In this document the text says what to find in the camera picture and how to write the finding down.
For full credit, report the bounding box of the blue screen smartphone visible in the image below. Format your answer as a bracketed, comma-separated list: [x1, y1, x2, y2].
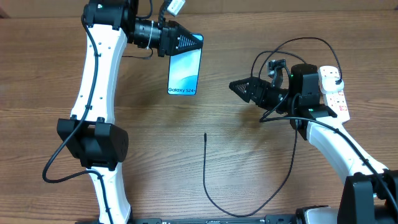
[167, 49, 202, 96]

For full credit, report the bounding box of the black charging cable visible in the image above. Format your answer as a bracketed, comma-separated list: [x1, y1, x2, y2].
[202, 37, 344, 218]

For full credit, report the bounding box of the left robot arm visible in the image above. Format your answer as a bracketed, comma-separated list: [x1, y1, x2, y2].
[57, 0, 204, 223]

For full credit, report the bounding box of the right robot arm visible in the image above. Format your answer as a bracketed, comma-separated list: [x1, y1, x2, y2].
[229, 63, 397, 223]

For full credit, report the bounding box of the white charger plug adapter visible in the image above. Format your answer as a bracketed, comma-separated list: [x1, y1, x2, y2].
[320, 76, 345, 94]

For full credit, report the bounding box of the white power strip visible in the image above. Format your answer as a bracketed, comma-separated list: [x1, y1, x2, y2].
[318, 65, 350, 123]

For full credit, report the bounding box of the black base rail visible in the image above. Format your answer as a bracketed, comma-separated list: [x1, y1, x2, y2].
[127, 214, 302, 224]

